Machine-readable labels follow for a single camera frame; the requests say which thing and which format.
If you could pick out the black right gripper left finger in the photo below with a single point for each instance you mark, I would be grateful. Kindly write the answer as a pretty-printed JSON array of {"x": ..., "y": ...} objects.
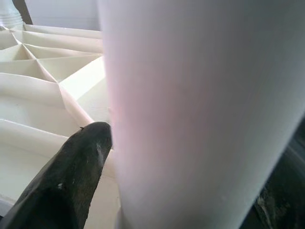
[{"x": 62, "y": 186}]

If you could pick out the white plastic table top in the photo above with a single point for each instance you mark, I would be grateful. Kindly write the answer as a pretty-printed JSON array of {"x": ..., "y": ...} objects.
[{"x": 35, "y": 107}]

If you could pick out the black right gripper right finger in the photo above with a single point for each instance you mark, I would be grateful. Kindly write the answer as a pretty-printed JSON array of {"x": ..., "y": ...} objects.
[{"x": 286, "y": 202}]

